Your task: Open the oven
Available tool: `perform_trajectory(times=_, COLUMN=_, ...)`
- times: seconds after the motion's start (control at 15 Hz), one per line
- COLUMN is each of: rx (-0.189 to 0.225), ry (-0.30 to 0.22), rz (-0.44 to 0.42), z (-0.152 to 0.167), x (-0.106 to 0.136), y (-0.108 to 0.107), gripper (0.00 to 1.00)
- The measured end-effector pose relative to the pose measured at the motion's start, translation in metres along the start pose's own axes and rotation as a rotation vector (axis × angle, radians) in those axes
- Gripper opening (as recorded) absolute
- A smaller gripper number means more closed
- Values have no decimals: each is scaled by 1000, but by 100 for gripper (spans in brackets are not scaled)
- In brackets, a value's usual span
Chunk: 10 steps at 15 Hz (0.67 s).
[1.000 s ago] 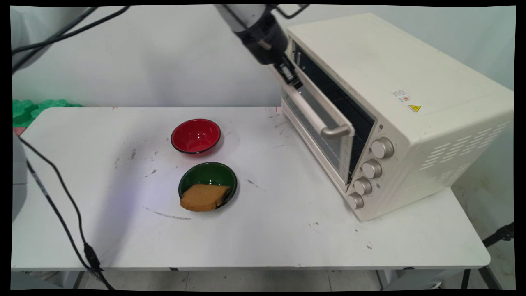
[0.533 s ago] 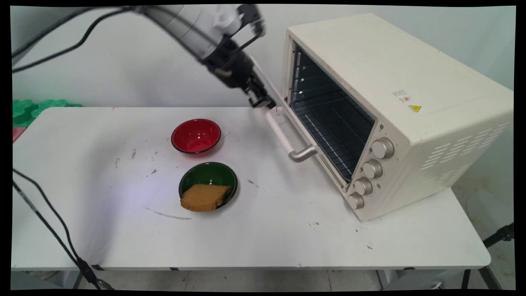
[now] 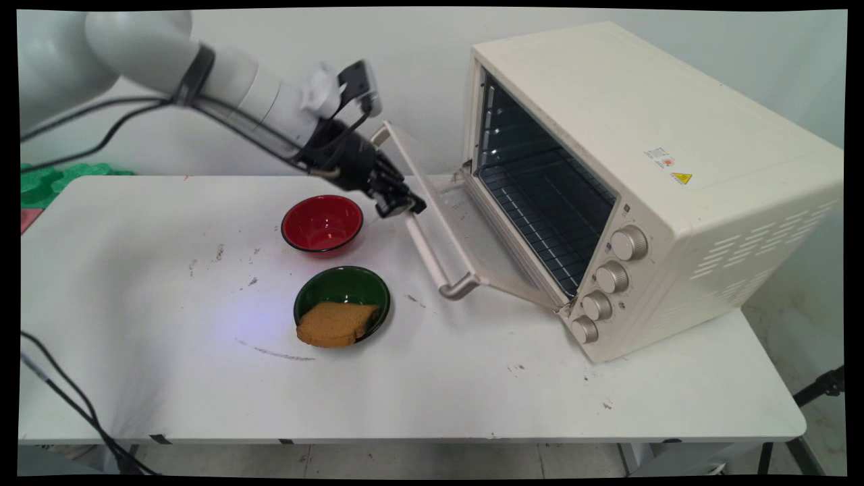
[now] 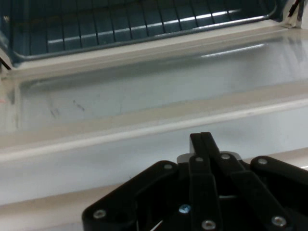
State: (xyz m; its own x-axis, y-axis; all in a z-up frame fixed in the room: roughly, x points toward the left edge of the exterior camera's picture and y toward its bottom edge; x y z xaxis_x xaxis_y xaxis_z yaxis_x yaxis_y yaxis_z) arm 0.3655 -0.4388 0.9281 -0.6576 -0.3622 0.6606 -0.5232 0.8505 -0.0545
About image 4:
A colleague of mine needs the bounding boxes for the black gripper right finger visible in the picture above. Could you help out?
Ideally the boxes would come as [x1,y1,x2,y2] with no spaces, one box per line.
[201,131,308,231]

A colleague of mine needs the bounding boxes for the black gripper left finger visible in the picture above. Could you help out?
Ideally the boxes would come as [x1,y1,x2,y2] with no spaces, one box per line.
[81,132,224,231]

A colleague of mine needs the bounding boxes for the glass oven door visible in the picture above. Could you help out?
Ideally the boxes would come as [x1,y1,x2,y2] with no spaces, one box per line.
[0,20,308,231]

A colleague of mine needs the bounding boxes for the white toaster oven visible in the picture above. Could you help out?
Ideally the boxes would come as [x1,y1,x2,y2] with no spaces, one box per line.
[0,0,308,73]

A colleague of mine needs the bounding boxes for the metal wire oven rack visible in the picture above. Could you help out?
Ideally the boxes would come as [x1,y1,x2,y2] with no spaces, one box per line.
[9,0,278,62]

